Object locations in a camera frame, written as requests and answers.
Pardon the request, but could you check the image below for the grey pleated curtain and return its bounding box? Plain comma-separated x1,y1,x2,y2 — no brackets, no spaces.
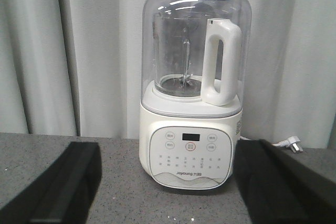
1,0,335,148

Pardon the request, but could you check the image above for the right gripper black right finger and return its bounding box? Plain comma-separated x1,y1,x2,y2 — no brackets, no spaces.
233,140,335,223

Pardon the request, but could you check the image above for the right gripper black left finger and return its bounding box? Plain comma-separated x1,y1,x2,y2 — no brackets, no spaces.
1,142,102,223

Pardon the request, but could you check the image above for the white blender with clear jar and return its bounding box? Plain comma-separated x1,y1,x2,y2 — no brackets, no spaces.
139,0,251,190

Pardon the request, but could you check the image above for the white power cord with plug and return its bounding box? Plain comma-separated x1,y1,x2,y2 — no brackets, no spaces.
240,135,304,154

